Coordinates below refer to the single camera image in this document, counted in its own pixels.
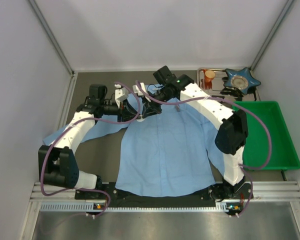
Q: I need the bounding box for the light blue shirt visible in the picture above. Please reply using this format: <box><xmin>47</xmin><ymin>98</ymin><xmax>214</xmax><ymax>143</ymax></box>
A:
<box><xmin>43</xmin><ymin>84</ymin><xmax>241</xmax><ymax>198</ymax></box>

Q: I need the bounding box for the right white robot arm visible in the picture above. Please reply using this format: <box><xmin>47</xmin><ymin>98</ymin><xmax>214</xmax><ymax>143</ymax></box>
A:
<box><xmin>135</xmin><ymin>65</ymin><xmax>248</xmax><ymax>195</ymax></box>

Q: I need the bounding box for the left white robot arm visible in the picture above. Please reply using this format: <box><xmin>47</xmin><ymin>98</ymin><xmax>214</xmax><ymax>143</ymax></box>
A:
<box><xmin>38</xmin><ymin>82</ymin><xmax>144</xmax><ymax>191</ymax></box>

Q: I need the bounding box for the orange cup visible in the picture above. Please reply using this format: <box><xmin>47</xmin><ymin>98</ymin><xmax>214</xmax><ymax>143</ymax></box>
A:
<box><xmin>204</xmin><ymin>70</ymin><xmax>216</xmax><ymax>83</ymax></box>

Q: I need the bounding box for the metal tray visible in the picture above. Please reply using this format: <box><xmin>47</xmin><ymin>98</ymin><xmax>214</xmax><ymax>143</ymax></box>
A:
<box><xmin>196</xmin><ymin>68</ymin><xmax>260</xmax><ymax>101</ymax></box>

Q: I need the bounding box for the blue star-shaped dish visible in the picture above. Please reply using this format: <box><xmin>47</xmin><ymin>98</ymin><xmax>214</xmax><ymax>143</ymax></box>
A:
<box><xmin>223</xmin><ymin>67</ymin><xmax>261</xmax><ymax>95</ymax></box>

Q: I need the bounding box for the green plastic bin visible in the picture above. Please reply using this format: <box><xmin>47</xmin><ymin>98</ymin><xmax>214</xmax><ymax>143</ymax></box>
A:
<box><xmin>236</xmin><ymin>101</ymin><xmax>300</xmax><ymax>170</ymax></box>

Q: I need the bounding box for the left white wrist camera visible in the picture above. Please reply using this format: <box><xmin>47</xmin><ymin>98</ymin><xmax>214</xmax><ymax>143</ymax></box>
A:
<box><xmin>114</xmin><ymin>83</ymin><xmax>129</xmax><ymax>108</ymax></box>

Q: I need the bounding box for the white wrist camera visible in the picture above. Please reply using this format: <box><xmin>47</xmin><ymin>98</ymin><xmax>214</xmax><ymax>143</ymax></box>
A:
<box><xmin>114</xmin><ymin>83</ymin><xmax>129</xmax><ymax>108</ymax></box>
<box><xmin>132</xmin><ymin>82</ymin><xmax>147</xmax><ymax>97</ymax></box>

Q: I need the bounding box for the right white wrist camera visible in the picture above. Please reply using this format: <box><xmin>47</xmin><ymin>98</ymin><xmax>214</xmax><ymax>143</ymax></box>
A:
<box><xmin>132</xmin><ymin>82</ymin><xmax>147</xmax><ymax>97</ymax></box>

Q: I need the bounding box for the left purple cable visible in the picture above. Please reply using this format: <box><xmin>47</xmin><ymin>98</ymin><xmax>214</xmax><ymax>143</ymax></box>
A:
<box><xmin>39</xmin><ymin>80</ymin><xmax>143</xmax><ymax>218</ymax></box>

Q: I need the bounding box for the purple cable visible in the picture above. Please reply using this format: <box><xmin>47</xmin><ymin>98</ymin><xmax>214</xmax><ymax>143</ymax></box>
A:
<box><xmin>135</xmin><ymin>79</ymin><xmax>273</xmax><ymax>218</ymax></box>
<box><xmin>39</xmin><ymin>80</ymin><xmax>143</xmax><ymax>218</ymax></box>

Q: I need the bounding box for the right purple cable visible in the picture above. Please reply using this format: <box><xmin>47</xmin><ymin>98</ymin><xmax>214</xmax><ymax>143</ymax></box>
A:
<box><xmin>135</xmin><ymin>79</ymin><xmax>273</xmax><ymax>218</ymax></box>

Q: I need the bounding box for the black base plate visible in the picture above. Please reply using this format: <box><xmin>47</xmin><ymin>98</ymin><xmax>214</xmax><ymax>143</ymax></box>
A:
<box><xmin>74</xmin><ymin>181</ymin><xmax>256</xmax><ymax>208</ymax></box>

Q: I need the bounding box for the aluminium front rail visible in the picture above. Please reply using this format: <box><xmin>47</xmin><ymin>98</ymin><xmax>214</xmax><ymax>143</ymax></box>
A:
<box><xmin>30</xmin><ymin>181</ymin><xmax>300</xmax><ymax>213</ymax></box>

